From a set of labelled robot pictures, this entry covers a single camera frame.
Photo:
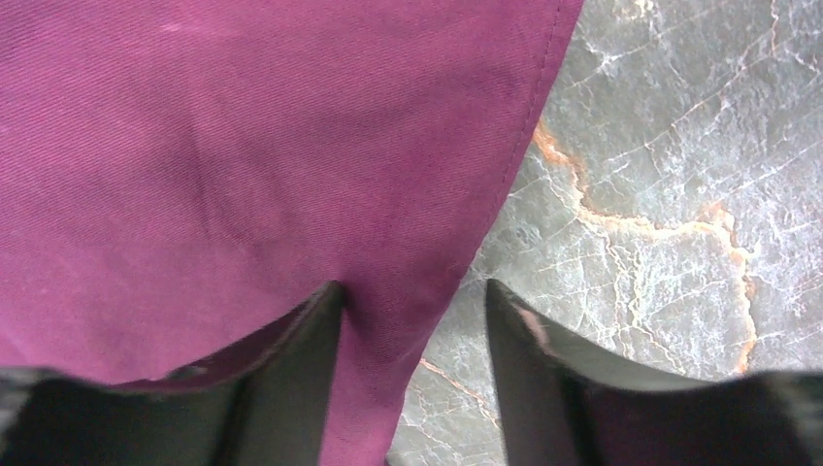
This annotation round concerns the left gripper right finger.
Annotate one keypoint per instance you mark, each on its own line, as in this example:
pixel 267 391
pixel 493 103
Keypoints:
pixel 564 400

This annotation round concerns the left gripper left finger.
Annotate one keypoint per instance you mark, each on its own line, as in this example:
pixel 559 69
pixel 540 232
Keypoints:
pixel 260 401

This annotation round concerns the purple cloth wrap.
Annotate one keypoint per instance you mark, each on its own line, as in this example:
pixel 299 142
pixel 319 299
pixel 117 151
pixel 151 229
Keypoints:
pixel 176 175

